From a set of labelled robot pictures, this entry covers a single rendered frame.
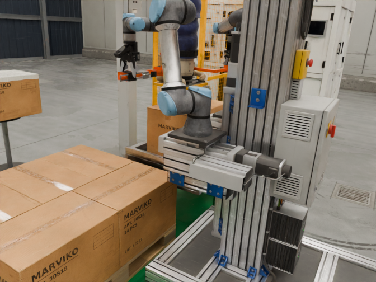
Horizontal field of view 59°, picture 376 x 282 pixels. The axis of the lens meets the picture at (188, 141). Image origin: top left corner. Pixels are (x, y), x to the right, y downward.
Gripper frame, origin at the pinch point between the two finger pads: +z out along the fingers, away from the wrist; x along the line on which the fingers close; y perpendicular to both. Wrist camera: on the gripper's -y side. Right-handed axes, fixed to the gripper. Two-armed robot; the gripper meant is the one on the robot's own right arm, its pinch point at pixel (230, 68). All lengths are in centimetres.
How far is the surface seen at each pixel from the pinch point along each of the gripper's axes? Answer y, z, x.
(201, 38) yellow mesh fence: -66, -18, -65
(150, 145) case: 50, 60, -39
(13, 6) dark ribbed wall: -497, -58, -1074
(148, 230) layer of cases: 96, 99, -5
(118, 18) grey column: -13, -33, -130
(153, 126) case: 50, 44, -37
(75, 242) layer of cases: 154, 74, -5
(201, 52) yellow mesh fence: -66, -5, -65
